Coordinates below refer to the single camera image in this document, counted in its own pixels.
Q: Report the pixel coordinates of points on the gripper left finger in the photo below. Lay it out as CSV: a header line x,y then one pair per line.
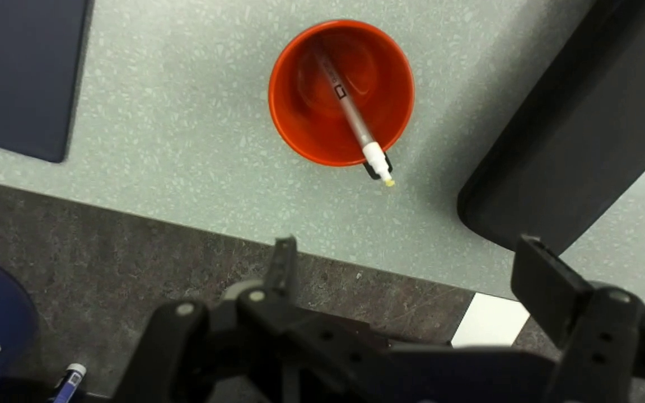
x,y
188,347

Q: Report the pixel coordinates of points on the grey pen with white tip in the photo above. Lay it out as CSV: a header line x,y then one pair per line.
x,y
356,120

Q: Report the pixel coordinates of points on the large black curved object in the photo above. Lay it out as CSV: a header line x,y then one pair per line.
x,y
574,145

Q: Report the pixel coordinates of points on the blue pen with white cap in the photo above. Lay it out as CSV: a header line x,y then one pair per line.
x,y
69,383

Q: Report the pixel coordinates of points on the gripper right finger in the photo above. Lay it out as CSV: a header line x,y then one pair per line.
x,y
597,330

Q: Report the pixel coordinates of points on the dark blue flat board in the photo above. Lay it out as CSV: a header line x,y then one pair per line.
x,y
17,73

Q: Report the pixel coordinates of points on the orange mug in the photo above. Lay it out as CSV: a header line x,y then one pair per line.
x,y
305,120

